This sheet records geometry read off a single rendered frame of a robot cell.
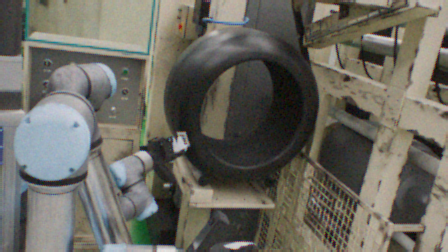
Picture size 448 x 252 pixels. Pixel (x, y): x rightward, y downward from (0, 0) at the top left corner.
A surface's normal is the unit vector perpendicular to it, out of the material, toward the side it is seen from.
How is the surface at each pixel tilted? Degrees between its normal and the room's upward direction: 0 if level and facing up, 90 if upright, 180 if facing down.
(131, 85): 90
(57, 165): 82
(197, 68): 67
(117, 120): 90
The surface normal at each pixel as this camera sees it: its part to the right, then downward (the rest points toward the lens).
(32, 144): 0.21, 0.17
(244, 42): 0.11, -0.48
